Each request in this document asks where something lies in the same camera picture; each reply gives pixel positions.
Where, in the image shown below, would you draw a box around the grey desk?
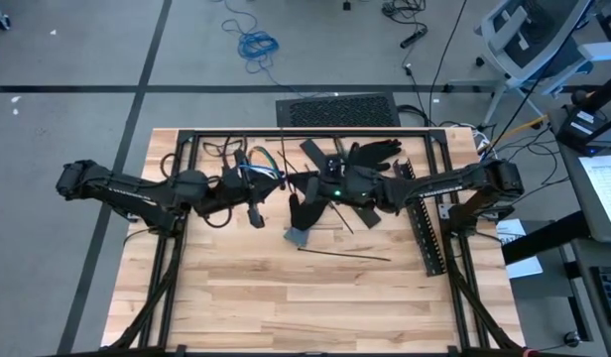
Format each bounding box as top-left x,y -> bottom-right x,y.
548,106 -> 611,357

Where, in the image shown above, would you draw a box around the yellow cable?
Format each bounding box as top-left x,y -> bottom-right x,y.
487,114 -> 550,150

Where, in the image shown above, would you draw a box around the white paper sheet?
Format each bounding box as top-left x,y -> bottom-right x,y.
505,255 -> 545,281

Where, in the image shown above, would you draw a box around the white lit monitor screen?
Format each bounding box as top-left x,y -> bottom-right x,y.
577,153 -> 611,248

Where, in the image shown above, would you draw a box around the black aluminium rig frame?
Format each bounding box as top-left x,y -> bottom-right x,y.
106,127 -> 524,356

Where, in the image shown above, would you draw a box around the black power strip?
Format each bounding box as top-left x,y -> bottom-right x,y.
398,26 -> 429,51

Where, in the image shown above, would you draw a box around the long black floor cable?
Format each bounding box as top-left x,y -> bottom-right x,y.
481,0 -> 594,155
427,0 -> 469,125

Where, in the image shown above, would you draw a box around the black perforated rack rail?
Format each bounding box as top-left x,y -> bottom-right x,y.
392,158 -> 447,278

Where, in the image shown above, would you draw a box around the black box device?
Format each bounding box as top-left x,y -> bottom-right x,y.
554,105 -> 611,157

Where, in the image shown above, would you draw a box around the black tangled cable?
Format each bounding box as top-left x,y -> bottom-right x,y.
381,0 -> 428,27

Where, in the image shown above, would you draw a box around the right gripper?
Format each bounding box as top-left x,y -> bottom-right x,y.
288,154 -> 369,205

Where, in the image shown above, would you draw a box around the black floor grate mat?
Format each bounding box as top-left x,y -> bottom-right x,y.
275,92 -> 401,128

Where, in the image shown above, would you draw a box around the black bar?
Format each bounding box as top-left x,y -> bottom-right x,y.
299,139 -> 382,231

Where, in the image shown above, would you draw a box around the multicolour wire bundle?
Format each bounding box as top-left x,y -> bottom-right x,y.
237,145 -> 289,182

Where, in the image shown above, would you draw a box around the blue coiled cable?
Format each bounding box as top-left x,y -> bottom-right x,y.
213,0 -> 287,83

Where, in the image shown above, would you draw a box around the black glove grey cuff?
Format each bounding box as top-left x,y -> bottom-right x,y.
284,191 -> 332,248

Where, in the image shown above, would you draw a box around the clear safety glasses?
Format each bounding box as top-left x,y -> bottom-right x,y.
201,139 -> 247,160

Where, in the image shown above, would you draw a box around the grey office chair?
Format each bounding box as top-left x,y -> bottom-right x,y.
446,0 -> 611,125

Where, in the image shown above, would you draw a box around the black glove green cuff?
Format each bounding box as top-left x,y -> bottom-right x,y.
345,138 -> 404,173

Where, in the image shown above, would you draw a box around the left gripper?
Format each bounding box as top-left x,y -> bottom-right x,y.
218,147 -> 289,230

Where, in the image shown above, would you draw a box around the white printed label sheet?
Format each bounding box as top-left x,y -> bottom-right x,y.
496,217 -> 529,248

